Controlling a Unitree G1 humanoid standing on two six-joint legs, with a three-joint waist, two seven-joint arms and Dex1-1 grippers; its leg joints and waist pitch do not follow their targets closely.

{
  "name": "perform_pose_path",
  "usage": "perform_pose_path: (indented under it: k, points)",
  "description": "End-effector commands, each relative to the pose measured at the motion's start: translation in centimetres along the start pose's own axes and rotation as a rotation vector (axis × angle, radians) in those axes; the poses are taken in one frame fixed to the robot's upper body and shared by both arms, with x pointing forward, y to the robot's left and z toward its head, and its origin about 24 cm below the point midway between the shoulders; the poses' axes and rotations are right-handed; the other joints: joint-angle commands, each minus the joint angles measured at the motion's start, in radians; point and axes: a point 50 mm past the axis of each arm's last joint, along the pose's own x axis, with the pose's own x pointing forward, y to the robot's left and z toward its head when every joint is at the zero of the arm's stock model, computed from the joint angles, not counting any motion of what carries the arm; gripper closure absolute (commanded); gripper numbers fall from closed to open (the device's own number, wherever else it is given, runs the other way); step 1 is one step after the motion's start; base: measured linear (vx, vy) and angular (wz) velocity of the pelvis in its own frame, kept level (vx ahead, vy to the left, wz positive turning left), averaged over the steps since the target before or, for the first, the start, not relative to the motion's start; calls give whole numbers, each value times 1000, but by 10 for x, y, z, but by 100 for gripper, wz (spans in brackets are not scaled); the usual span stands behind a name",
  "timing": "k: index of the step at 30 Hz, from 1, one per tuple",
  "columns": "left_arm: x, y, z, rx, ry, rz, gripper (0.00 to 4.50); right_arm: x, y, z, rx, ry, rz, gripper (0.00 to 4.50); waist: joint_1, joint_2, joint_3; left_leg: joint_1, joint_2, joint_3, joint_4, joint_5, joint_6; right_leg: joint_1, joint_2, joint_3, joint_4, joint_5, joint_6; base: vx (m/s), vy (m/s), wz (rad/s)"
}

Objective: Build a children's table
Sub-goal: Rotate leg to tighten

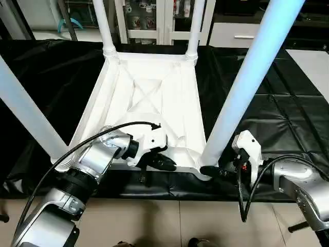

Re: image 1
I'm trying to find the dark right robot foot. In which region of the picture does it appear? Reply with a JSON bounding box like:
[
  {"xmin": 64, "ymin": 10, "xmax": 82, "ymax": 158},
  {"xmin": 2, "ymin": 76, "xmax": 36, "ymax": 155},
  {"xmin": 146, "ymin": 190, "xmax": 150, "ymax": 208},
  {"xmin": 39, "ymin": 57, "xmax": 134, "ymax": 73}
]
[{"xmin": 188, "ymin": 237, "xmax": 212, "ymax": 247}]

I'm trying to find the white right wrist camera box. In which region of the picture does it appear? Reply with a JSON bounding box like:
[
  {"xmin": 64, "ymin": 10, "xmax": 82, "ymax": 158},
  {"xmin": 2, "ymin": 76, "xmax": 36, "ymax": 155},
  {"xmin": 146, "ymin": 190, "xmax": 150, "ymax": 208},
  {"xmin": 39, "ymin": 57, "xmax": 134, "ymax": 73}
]
[{"xmin": 231, "ymin": 130, "xmax": 264, "ymax": 183}]

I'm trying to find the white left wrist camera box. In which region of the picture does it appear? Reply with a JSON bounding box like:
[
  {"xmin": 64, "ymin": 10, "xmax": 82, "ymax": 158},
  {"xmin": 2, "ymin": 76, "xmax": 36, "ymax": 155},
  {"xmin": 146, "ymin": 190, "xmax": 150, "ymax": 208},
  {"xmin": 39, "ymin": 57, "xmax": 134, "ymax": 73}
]
[{"xmin": 129, "ymin": 126, "xmax": 169, "ymax": 168}]

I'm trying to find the teal plastic object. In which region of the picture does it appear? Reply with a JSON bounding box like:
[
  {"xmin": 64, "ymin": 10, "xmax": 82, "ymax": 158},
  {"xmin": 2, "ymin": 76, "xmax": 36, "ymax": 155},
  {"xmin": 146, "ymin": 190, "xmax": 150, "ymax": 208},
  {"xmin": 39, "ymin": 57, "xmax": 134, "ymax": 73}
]
[{"xmin": 57, "ymin": 18, "xmax": 84, "ymax": 34}]

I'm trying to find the white low drawer unit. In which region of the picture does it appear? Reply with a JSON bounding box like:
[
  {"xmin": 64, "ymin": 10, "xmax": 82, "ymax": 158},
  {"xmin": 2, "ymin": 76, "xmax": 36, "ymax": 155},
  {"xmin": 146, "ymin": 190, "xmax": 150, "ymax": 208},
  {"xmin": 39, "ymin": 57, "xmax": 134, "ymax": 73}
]
[{"xmin": 210, "ymin": 22, "xmax": 268, "ymax": 48}]

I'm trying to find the white glass door cabinet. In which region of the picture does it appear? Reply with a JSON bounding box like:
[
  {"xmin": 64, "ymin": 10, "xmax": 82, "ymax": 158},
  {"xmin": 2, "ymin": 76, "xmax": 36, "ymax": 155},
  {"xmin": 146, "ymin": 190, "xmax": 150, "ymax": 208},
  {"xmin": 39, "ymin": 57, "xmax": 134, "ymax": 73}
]
[{"xmin": 114, "ymin": 0, "xmax": 216, "ymax": 46}]

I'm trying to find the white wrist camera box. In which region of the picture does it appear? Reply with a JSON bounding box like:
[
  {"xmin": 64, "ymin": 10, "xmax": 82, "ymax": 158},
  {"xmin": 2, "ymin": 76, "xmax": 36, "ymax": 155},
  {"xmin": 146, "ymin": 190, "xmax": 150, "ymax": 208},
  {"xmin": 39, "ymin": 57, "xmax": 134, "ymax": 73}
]
[
  {"xmin": 231, "ymin": 130, "xmax": 264, "ymax": 183},
  {"xmin": 129, "ymin": 126, "xmax": 169, "ymax": 168}
]

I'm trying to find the black plastic work mat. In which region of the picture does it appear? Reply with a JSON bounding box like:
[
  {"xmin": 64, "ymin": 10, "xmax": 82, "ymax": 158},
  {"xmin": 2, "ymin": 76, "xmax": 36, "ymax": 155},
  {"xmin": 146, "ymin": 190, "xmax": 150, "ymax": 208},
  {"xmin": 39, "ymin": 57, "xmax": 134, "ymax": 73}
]
[{"xmin": 0, "ymin": 40, "xmax": 329, "ymax": 202}]

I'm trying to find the white side table board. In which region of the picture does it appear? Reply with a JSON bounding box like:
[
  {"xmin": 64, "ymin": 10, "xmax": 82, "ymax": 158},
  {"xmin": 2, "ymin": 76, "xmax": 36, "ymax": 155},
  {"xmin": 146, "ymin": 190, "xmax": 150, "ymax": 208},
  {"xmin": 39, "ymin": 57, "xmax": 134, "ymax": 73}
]
[{"xmin": 287, "ymin": 49, "xmax": 329, "ymax": 98}]

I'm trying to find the white plastic children's table top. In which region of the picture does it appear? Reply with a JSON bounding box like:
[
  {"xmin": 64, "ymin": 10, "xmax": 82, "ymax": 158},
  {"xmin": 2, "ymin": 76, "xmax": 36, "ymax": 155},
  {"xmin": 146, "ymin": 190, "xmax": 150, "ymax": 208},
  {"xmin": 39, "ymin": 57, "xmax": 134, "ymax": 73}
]
[{"xmin": 54, "ymin": 51, "xmax": 214, "ymax": 181}]

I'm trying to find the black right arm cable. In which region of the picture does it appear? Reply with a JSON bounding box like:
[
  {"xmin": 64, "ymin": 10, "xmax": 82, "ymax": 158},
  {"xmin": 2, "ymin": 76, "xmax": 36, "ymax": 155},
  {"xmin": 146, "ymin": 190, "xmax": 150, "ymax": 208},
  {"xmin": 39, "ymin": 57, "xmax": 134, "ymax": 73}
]
[{"xmin": 237, "ymin": 154, "xmax": 329, "ymax": 223}]

